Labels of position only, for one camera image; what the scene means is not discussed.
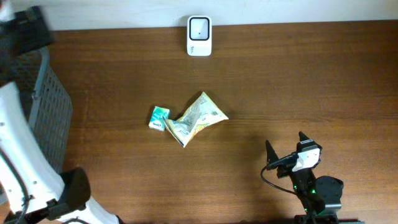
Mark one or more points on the yellow snack bag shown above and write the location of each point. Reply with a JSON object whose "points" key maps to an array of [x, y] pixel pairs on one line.
{"points": [[203, 112]]}

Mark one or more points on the white barcode scanner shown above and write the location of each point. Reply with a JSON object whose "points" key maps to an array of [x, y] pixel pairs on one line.
{"points": [[199, 36]]}

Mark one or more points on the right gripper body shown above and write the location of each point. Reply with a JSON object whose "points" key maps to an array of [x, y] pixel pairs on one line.
{"points": [[285, 170]]}

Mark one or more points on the green tissue pack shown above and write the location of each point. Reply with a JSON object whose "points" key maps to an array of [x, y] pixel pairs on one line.
{"points": [[157, 118]]}

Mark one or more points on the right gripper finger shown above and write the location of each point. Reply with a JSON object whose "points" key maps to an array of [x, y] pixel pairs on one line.
{"points": [[271, 155], [302, 136]]}

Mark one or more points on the grey plastic basket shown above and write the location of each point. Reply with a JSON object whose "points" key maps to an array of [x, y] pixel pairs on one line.
{"points": [[46, 104]]}

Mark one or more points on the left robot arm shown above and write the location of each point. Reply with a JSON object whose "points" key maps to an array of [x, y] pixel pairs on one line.
{"points": [[32, 188]]}

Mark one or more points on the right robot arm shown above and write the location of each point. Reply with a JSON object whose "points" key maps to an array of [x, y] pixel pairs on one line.
{"points": [[319, 196]]}

